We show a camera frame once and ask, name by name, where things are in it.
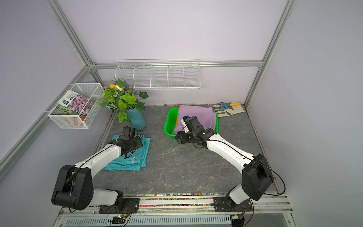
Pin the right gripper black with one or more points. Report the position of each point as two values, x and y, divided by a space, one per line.
180 138

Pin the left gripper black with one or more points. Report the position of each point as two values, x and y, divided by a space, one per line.
139 144

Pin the teal pants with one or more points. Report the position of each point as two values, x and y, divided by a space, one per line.
133 162

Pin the purple pants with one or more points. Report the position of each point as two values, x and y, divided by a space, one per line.
206 116

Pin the green plastic basket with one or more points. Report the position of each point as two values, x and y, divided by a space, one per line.
169 124

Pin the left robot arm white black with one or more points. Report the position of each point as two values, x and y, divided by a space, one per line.
74 185

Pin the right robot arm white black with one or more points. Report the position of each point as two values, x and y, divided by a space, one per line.
256 175

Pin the teal vase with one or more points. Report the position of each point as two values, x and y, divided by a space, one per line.
137 119

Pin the blue yellow garden tool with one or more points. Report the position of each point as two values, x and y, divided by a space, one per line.
226 106

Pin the artificial green plant bouquet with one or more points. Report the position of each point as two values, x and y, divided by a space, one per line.
119 97

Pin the flower seed packet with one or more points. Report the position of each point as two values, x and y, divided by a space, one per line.
75 103

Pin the small green circuit board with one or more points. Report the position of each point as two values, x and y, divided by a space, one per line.
119 220

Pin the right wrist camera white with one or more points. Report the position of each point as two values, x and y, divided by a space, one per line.
185 127

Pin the white wire wall shelf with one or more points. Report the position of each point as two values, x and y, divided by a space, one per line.
159 74

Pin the white wire side basket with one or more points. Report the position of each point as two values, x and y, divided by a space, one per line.
93 91

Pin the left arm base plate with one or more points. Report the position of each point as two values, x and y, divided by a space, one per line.
122 206

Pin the aluminium rail front frame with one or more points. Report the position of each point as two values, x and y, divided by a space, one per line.
184 210

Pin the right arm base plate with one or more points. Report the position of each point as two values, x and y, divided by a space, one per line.
225 204

